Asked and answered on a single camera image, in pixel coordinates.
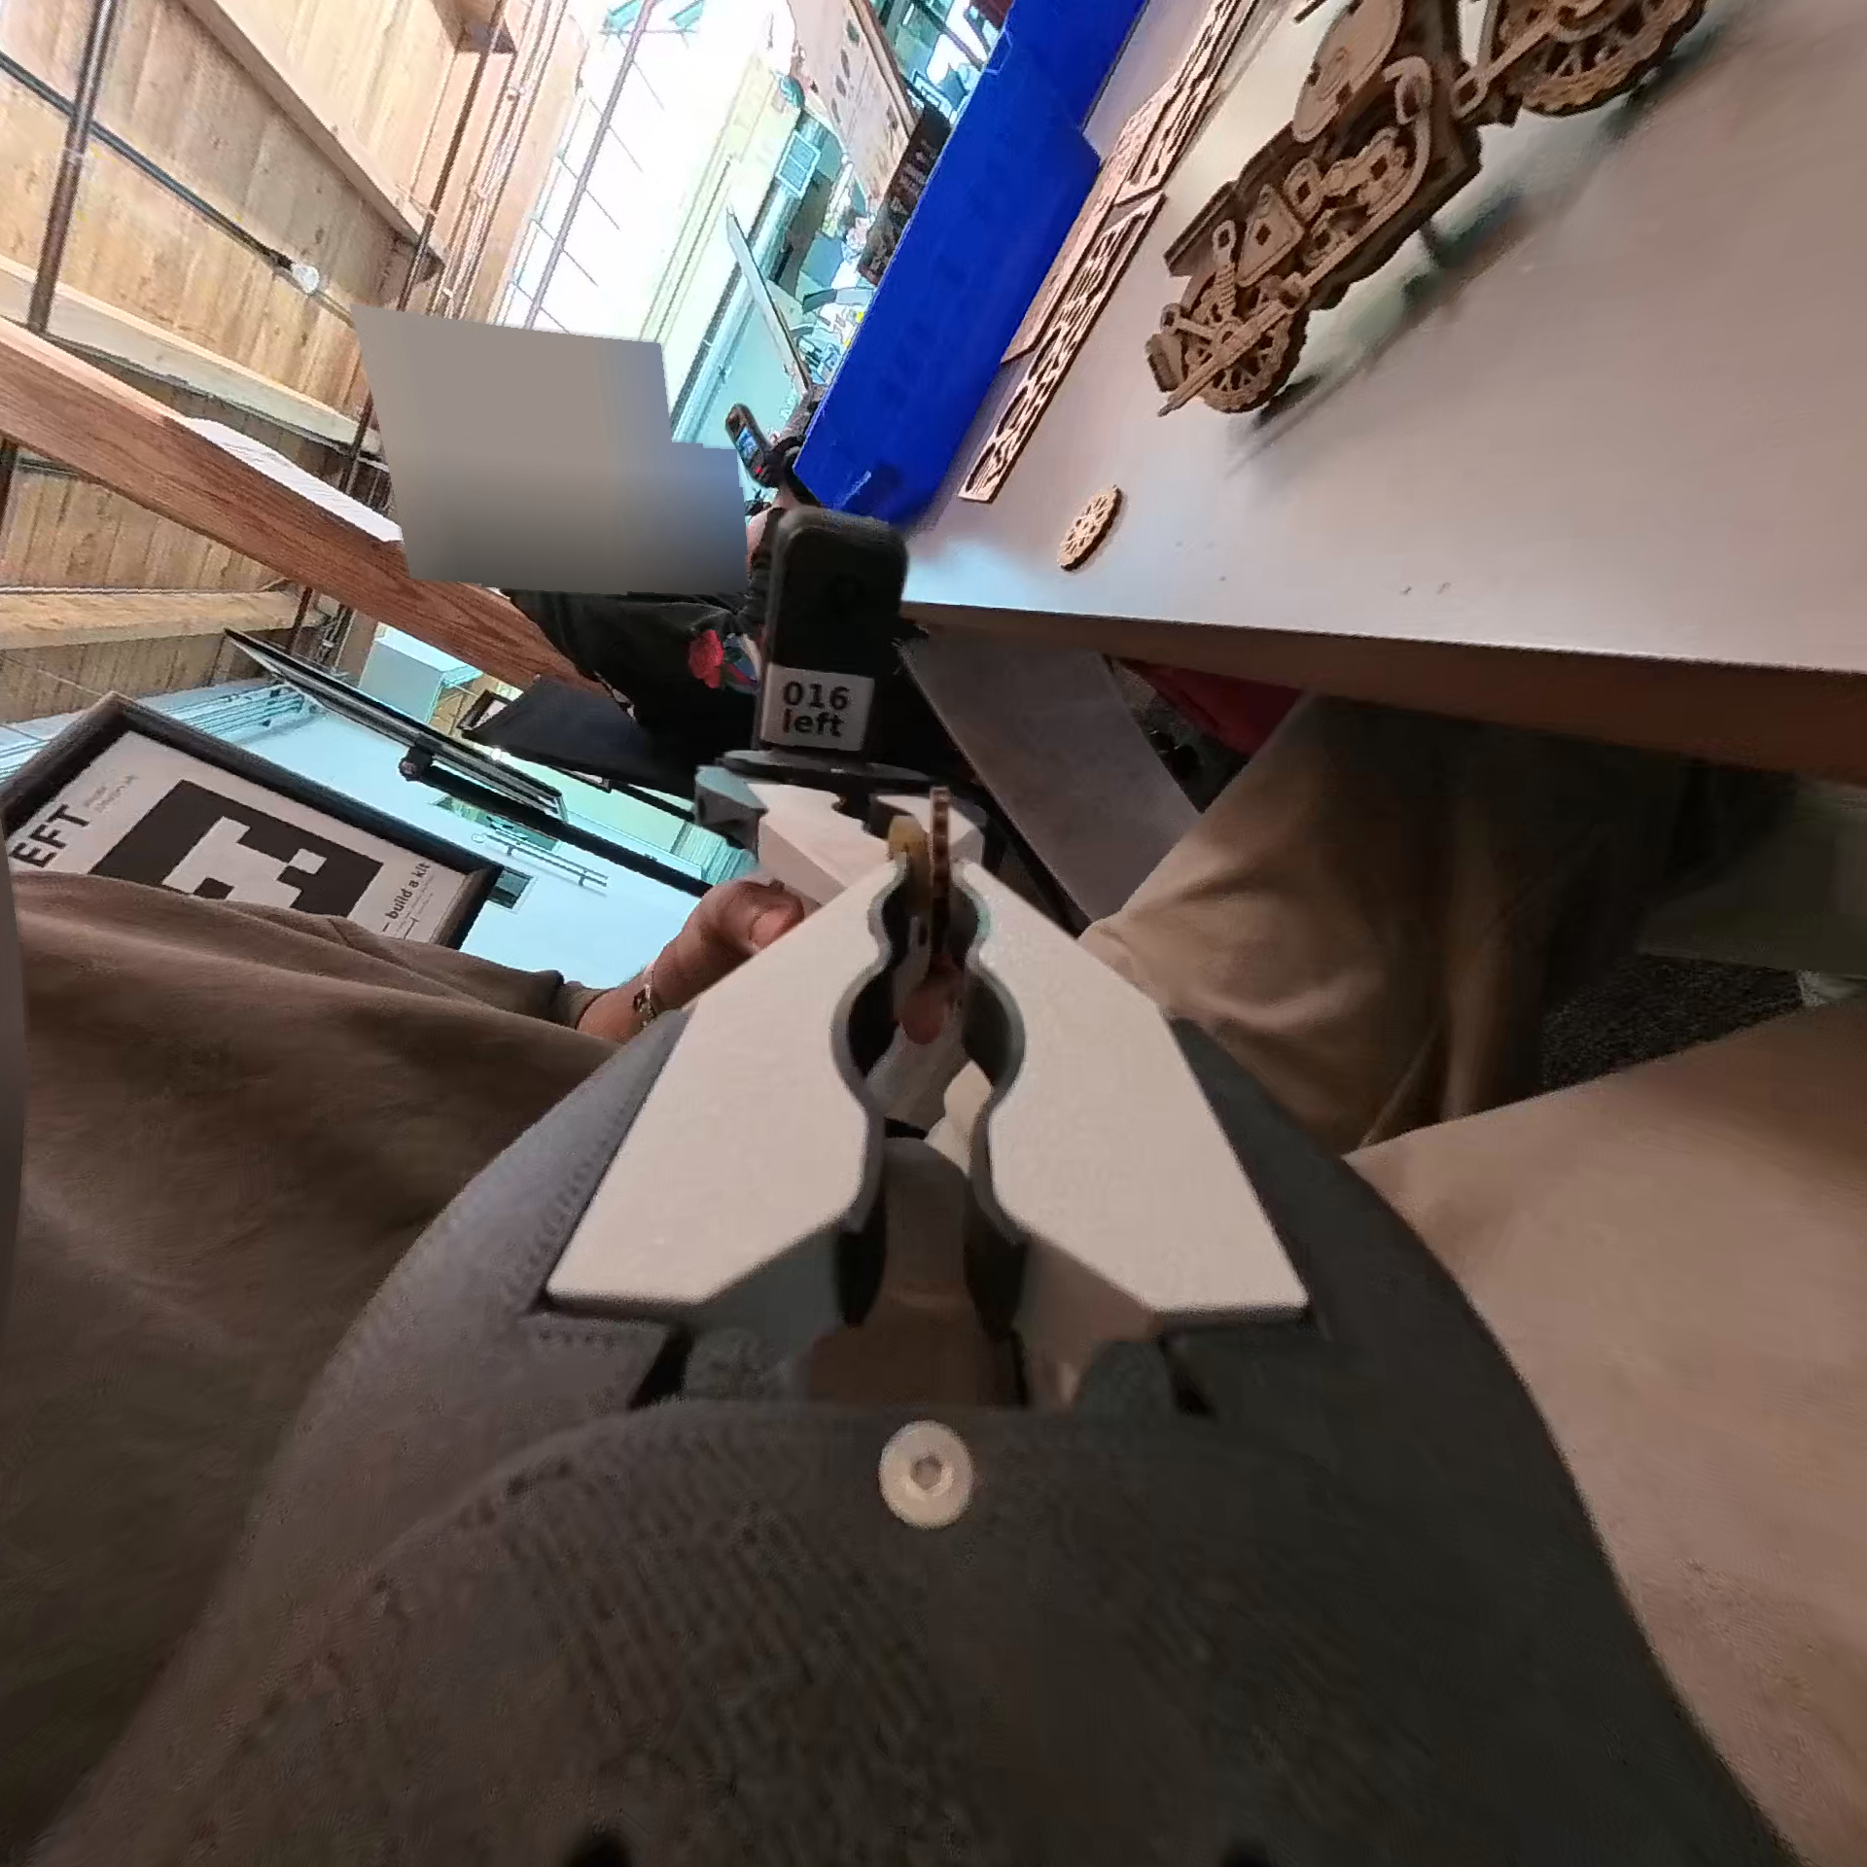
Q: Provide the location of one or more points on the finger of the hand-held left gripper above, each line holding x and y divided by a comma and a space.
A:
818, 847

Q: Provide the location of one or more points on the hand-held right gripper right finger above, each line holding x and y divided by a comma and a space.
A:
1139, 1168

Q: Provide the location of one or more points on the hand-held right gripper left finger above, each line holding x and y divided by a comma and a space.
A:
715, 1168

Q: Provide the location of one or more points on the small wooden wheel part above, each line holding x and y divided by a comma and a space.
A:
943, 860

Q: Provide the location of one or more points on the wooden gear wheel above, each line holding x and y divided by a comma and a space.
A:
1090, 528

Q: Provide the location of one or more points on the person's left forearm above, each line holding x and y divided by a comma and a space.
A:
219, 1094

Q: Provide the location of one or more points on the person's left hand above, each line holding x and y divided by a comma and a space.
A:
715, 942

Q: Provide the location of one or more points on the wooden cut-out parts sheet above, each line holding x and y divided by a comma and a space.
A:
1022, 423
1211, 73

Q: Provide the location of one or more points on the blue plastic bin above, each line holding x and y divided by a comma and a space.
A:
948, 292

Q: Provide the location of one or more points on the person's left leg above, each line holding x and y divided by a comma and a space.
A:
1386, 905

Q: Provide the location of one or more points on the person's leg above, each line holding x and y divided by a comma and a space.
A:
1386, 905
1678, 1313

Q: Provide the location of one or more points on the reddish wooden parts sheet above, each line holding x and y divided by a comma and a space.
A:
1088, 234

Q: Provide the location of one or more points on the person's right leg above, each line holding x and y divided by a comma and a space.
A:
1678, 1313

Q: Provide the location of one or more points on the framed marker poster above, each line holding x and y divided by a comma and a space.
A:
235, 847

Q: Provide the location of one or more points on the wooden motorcycle model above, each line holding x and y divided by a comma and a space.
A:
1314, 219

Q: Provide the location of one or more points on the wooden beam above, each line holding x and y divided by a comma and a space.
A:
219, 467

